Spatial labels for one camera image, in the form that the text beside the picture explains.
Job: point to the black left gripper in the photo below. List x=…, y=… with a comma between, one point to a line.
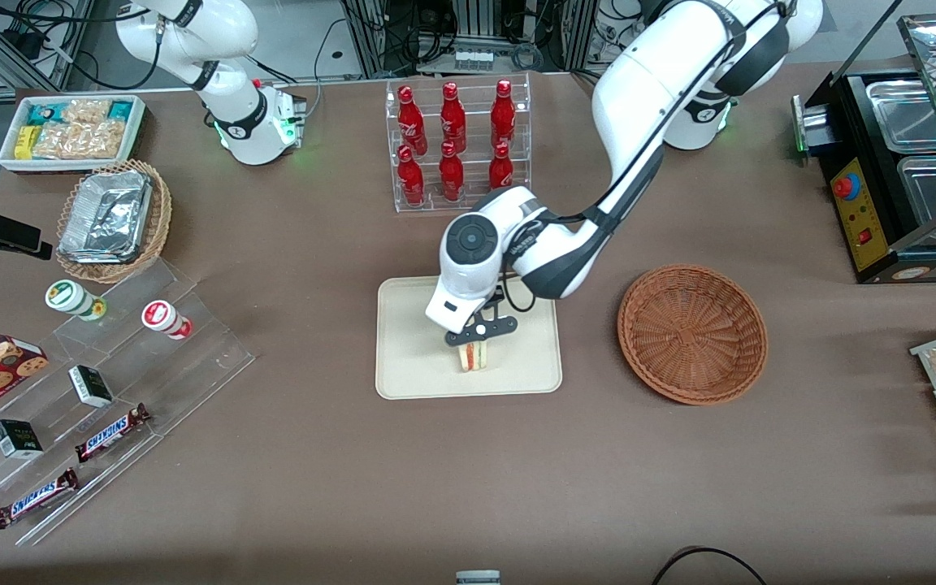
x=497, y=296

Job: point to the triangle sandwich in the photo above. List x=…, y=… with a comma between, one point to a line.
x=473, y=356

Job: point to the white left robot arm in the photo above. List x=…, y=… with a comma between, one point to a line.
x=663, y=81

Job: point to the cream plastic tray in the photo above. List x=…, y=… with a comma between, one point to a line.
x=419, y=357

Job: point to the aluminium foil tray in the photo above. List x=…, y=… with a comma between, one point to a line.
x=106, y=215

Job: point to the light wicker basket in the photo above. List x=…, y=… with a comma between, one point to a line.
x=161, y=211

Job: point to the brown wicker basket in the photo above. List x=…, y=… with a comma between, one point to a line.
x=691, y=333

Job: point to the white snack box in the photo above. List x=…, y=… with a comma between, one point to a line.
x=9, y=158

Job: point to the green lid sunflower cup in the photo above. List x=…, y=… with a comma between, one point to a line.
x=70, y=297

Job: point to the yellow snack packet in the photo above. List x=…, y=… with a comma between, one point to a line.
x=25, y=141

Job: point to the clear bag of crackers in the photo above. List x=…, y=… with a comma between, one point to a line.
x=88, y=110
x=78, y=140

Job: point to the teal snack packet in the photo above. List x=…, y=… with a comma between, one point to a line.
x=120, y=109
x=47, y=112

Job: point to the red cola bottle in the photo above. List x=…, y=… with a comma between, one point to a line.
x=503, y=110
x=410, y=175
x=410, y=114
x=452, y=110
x=501, y=166
x=451, y=171

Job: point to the red lid yogurt cup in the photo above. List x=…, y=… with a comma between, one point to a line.
x=163, y=317

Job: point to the small black carton box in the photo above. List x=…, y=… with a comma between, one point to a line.
x=17, y=438
x=91, y=385

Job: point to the clear acrylic bottle rack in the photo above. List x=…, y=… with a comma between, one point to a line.
x=468, y=138

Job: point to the clear acrylic tiered shelf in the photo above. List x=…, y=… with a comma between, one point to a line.
x=192, y=357

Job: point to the Snickers chocolate bar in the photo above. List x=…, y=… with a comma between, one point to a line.
x=35, y=497
x=113, y=431

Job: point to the small grey device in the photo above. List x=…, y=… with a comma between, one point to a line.
x=478, y=578

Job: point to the white power strip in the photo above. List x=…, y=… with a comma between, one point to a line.
x=474, y=58

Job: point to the red round knob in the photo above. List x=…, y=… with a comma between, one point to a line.
x=846, y=187

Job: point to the black food warmer cabinet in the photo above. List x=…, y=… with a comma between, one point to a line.
x=882, y=236

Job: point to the aluminium frame rack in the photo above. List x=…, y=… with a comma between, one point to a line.
x=370, y=32

